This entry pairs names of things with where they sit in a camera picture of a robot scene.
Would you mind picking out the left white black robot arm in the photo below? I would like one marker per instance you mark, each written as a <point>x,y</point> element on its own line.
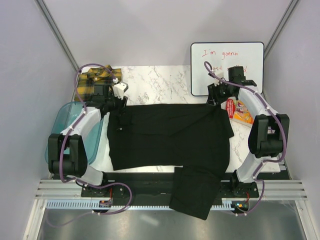
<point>66,150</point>

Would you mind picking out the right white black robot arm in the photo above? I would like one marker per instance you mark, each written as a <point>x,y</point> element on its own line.
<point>267,141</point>

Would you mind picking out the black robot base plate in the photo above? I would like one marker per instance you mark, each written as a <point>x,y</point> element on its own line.
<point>157,189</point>

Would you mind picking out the Roald Dahl paperback book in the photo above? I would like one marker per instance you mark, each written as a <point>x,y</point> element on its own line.
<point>238,112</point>

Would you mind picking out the left aluminium corner post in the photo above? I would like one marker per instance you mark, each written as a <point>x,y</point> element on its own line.
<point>57,33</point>

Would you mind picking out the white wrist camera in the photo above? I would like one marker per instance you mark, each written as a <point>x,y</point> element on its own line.
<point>119,90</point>
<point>217,74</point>

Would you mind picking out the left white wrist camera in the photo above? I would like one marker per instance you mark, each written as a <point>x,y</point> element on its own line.
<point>119,90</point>

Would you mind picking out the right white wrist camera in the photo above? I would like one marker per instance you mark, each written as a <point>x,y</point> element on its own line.
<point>217,74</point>

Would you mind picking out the right aluminium corner post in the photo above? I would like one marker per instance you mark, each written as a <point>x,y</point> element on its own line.
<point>280,26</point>

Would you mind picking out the yellow plaid folded shirt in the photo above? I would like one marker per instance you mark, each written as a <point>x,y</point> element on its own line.
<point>88,79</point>

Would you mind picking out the aluminium frame rail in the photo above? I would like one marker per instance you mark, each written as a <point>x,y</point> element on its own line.
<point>274,190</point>

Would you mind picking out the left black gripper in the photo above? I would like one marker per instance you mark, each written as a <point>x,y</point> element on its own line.
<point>122,105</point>

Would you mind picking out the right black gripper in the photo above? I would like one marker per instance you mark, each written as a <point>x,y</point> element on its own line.
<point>213,98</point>

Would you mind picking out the white dry-erase board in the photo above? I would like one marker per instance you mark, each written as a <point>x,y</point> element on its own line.
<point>222,56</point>

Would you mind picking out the white slotted cable duct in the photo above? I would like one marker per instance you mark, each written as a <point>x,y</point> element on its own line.
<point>90,204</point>

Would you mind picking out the black long sleeve shirt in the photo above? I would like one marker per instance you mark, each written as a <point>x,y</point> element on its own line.
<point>194,138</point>

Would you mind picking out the aluminium corner post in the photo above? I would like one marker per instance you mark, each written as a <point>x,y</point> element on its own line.
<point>280,26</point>
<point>57,33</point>

